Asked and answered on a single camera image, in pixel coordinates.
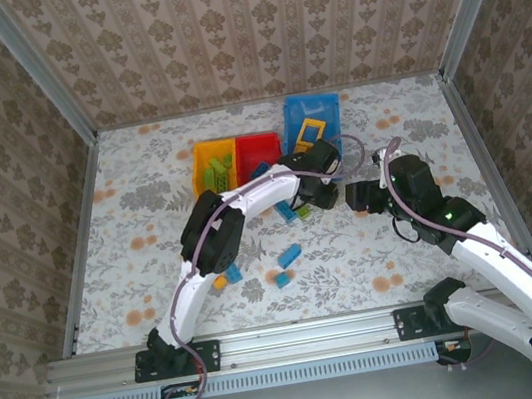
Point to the yellow lego window frame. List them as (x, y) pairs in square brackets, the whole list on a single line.
[(315, 122)]

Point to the blue plastic bin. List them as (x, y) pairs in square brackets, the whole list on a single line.
[(329, 116)]

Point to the small green lego brick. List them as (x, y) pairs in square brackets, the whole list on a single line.
[(303, 213), (226, 170)]

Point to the red plastic bin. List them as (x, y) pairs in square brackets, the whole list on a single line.
[(258, 147)]

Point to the long blue lego brick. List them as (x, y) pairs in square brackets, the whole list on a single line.
[(258, 169), (287, 212)]

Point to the long green lego brick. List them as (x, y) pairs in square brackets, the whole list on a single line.
[(223, 183)]

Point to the small blue lego brick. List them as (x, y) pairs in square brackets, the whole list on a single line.
[(283, 280)]

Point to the yellow plastic bin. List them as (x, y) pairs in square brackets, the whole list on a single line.
[(207, 147)]

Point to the yellow lego brick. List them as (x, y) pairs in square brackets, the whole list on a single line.
[(220, 283)]

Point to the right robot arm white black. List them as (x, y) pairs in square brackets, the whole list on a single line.
[(500, 269)]

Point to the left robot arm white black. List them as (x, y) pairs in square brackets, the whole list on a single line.
[(211, 238)]

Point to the floral table cover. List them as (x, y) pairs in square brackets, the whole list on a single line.
[(312, 298)]

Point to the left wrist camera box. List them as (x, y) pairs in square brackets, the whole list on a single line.
[(334, 164)]

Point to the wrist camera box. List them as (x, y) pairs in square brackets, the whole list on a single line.
[(334, 164), (380, 158)]

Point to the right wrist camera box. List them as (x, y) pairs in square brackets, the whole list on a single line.
[(380, 158)]

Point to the aluminium side rail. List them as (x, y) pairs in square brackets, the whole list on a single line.
[(480, 150), (81, 234)]

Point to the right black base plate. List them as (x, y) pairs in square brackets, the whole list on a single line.
[(407, 324)]

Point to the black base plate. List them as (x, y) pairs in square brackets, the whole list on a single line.
[(210, 355), (407, 324)]

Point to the aluminium cross rail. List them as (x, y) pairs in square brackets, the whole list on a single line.
[(308, 337)]

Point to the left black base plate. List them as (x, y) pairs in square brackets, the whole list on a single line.
[(210, 355)]

